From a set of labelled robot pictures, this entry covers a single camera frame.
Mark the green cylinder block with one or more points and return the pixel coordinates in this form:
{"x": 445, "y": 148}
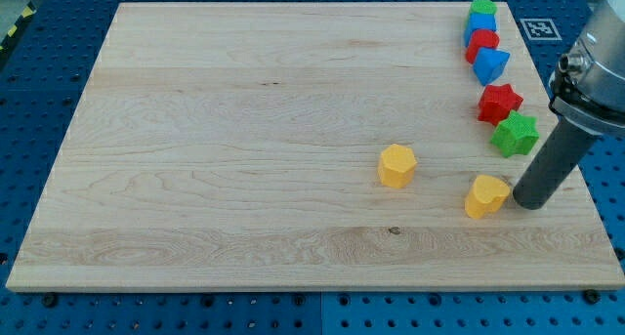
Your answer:
{"x": 483, "y": 7}

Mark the blue cube block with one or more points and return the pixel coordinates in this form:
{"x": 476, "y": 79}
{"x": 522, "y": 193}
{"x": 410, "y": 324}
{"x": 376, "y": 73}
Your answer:
{"x": 476, "y": 21}

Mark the wooden board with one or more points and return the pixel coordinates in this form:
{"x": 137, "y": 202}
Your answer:
{"x": 234, "y": 148}

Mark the white fiducial marker tag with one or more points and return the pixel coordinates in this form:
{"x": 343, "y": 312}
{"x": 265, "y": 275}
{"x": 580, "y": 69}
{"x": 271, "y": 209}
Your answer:
{"x": 540, "y": 29}

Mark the yellow heart block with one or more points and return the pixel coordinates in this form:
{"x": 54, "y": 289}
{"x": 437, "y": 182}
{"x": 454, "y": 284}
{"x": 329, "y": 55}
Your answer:
{"x": 486, "y": 195}

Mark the green star block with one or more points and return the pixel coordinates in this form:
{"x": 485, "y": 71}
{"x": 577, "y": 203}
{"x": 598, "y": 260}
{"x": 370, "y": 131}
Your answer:
{"x": 517, "y": 134}

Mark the yellow hexagon block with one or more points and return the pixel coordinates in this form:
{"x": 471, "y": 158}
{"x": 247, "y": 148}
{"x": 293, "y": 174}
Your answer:
{"x": 396, "y": 166}

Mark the red star block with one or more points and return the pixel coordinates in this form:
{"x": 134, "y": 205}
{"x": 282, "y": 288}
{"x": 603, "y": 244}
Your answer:
{"x": 496, "y": 102}

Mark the red cylinder block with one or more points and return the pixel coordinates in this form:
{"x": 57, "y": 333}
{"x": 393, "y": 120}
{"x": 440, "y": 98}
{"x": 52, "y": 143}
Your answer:
{"x": 480, "y": 38}

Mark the blue triangle block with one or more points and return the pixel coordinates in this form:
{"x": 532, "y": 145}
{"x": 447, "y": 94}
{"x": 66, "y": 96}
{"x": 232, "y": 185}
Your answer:
{"x": 489, "y": 64}

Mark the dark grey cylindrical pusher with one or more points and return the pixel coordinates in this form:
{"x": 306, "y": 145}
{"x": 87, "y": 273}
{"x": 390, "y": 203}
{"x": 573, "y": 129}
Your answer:
{"x": 560, "y": 154}

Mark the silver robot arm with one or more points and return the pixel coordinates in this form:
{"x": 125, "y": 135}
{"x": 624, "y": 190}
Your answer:
{"x": 588, "y": 96}

